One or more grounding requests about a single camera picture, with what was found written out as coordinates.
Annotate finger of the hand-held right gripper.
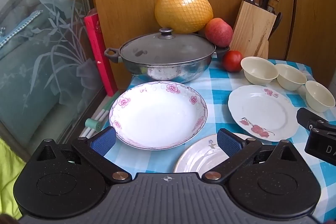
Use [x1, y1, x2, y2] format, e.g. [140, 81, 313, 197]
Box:
[297, 108, 336, 132]

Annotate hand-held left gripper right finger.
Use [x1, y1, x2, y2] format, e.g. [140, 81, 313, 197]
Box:
[201, 128, 298, 185]

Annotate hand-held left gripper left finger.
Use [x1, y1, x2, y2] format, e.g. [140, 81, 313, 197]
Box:
[36, 126, 132, 185]

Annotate cream bowl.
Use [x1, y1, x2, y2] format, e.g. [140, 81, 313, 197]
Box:
[241, 56, 279, 85]
[305, 80, 336, 112]
[275, 64, 307, 91]

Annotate small plate with blue flower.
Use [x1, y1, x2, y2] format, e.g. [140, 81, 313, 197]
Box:
[173, 133, 256, 173]

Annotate plate with red flowers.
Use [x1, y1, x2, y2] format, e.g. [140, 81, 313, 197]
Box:
[228, 85, 300, 142]

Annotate deep plate with pink flowers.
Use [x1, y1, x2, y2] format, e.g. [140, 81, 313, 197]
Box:
[109, 81, 208, 150]

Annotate green white plastic rods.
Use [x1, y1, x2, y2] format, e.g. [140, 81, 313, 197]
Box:
[80, 94, 121, 139]

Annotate blue checkered tablecloth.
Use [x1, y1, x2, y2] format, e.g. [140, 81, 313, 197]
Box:
[87, 57, 336, 222]

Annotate red tomato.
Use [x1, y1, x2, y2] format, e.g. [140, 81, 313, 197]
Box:
[222, 50, 243, 72]

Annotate red box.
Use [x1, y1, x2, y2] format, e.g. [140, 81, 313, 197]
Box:
[84, 8, 118, 97]

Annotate yellow-green cloth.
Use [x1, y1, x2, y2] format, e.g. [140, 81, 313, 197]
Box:
[0, 138, 26, 220]

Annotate wooden knife block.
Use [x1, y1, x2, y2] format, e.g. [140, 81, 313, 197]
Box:
[229, 0, 277, 60]

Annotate frosted glass door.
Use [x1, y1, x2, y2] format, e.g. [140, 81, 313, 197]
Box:
[0, 0, 106, 160]

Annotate red apple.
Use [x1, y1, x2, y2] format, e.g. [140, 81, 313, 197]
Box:
[205, 18, 234, 48]

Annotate glass pot lid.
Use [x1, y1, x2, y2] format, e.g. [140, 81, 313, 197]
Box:
[119, 28, 216, 66]

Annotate pomelo in yellow net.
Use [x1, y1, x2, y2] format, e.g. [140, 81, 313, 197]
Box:
[154, 0, 214, 34]

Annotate steel pot with black handles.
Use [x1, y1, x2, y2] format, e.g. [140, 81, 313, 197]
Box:
[104, 38, 230, 84]

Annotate black scissors handle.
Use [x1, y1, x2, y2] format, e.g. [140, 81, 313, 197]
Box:
[268, 12, 283, 41]

